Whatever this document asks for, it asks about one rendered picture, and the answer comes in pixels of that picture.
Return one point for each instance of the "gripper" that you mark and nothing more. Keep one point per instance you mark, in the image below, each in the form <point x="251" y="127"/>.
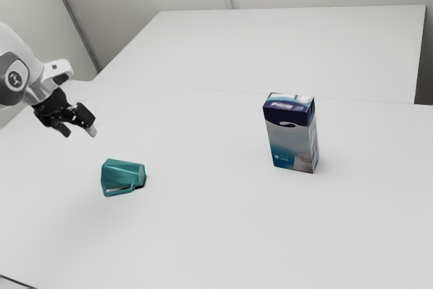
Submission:
<point x="52" y="108"/>

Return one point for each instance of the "teal faceted mug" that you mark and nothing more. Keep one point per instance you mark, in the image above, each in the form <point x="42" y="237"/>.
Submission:
<point x="120" y="177"/>

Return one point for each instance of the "blue and white carton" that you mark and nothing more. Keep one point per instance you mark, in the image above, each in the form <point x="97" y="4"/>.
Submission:
<point x="292" y="133"/>

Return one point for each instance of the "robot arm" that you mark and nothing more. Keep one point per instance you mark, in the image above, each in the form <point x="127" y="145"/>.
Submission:
<point x="17" y="65"/>

